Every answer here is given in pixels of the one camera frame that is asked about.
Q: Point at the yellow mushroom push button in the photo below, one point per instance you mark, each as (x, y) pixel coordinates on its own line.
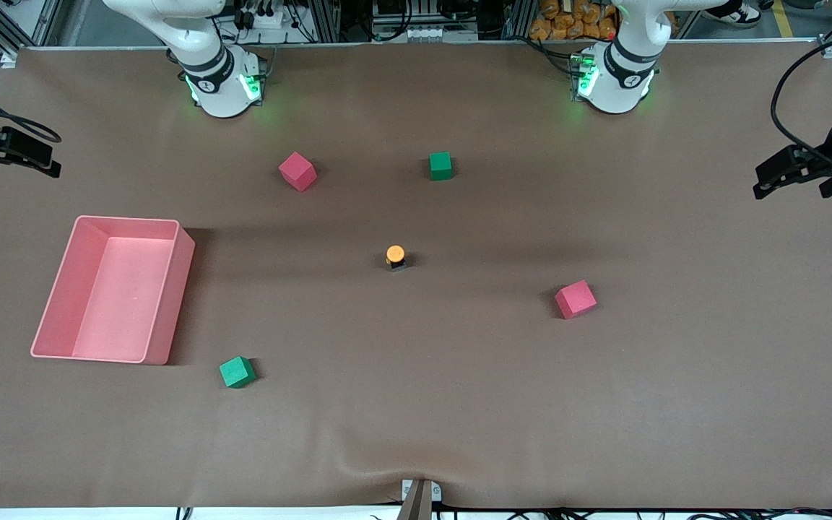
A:
(395, 254)

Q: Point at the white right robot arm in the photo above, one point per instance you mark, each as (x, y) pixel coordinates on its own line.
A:
(217, 79)

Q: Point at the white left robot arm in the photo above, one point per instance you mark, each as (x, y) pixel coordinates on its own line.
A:
(618, 79)

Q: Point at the black and white shoe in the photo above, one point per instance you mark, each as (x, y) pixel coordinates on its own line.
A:
(734, 11)

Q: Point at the pink plastic tray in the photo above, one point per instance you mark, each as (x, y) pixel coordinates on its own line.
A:
(116, 303)

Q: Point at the pink foam cube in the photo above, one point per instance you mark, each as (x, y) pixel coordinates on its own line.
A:
(297, 171)
(575, 300)

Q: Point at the bag of orange items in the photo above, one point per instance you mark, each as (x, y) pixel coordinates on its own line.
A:
(575, 20)

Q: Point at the green foam cube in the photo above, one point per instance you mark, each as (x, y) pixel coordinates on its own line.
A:
(237, 372)
(440, 165)

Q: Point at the white connector strip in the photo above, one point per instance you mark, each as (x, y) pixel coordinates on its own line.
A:
(438, 33)

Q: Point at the metal table edge bracket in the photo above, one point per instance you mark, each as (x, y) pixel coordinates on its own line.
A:
(418, 497)

